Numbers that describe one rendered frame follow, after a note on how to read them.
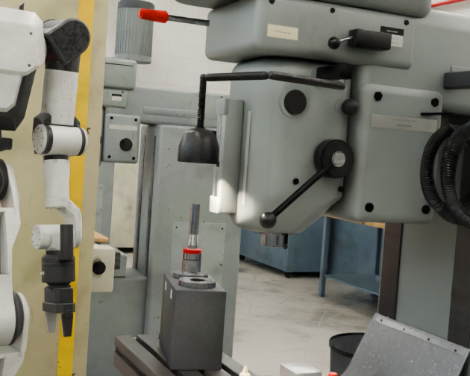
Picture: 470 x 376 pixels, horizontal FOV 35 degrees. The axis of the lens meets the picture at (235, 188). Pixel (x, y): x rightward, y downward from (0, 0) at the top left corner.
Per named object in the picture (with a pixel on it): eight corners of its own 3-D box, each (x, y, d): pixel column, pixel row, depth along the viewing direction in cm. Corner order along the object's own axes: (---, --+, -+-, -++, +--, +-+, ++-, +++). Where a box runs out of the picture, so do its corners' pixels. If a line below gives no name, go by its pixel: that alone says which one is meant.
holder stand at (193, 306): (169, 370, 173) (175, 283, 172) (158, 345, 194) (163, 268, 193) (221, 370, 176) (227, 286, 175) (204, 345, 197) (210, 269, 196)
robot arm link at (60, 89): (24, 150, 204) (31, 67, 202) (67, 153, 213) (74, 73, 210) (43, 155, 195) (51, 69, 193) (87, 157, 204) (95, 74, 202)
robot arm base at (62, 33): (29, 67, 207) (19, 25, 203) (71, 57, 214) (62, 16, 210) (53, 68, 195) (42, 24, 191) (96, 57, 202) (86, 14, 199)
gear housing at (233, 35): (255, 48, 127) (259, -11, 126) (201, 60, 149) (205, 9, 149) (416, 70, 141) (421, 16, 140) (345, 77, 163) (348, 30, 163)
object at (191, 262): (186, 270, 192) (186, 250, 192) (203, 272, 190) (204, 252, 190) (178, 272, 187) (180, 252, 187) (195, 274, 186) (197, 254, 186)
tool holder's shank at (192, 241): (189, 247, 191) (192, 203, 190) (201, 248, 190) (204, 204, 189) (183, 248, 188) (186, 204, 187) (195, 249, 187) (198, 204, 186)
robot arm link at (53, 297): (31, 311, 203) (31, 266, 204) (65, 308, 209) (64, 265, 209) (50, 314, 193) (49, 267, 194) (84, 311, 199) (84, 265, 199)
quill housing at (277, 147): (255, 236, 132) (268, 52, 130) (210, 222, 150) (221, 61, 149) (347, 238, 140) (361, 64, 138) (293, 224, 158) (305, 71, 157)
